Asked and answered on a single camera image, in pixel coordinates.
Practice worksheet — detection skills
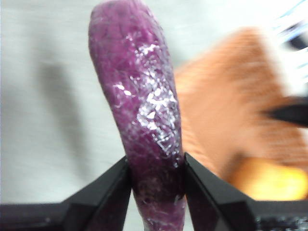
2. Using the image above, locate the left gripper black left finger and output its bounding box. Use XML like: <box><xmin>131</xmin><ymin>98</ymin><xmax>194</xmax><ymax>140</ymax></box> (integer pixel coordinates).
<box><xmin>64</xmin><ymin>156</ymin><xmax>132</xmax><ymax>231</ymax></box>

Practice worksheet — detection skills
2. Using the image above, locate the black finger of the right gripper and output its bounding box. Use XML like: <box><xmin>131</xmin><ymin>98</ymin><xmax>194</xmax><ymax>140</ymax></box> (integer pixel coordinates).
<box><xmin>264</xmin><ymin>96</ymin><xmax>308</xmax><ymax>127</ymax></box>

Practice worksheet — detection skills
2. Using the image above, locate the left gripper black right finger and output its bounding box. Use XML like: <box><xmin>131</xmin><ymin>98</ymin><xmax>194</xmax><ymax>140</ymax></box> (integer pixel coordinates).
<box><xmin>184</xmin><ymin>153</ymin><xmax>256</xmax><ymax>231</ymax></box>

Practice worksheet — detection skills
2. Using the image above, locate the yellow corn cob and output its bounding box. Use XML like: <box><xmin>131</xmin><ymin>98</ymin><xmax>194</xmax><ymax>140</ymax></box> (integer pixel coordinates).
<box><xmin>228</xmin><ymin>158</ymin><xmax>308</xmax><ymax>201</ymax></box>

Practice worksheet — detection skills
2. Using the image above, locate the brown wicker basket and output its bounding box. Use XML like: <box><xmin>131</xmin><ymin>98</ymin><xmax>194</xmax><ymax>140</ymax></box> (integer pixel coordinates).
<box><xmin>173</xmin><ymin>27</ymin><xmax>308</xmax><ymax>200</ymax></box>

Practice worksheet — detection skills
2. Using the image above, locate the purple eggplant with green stem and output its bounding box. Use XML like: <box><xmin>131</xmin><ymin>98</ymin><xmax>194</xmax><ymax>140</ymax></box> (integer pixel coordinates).
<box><xmin>88</xmin><ymin>0</ymin><xmax>186</xmax><ymax>231</ymax></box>

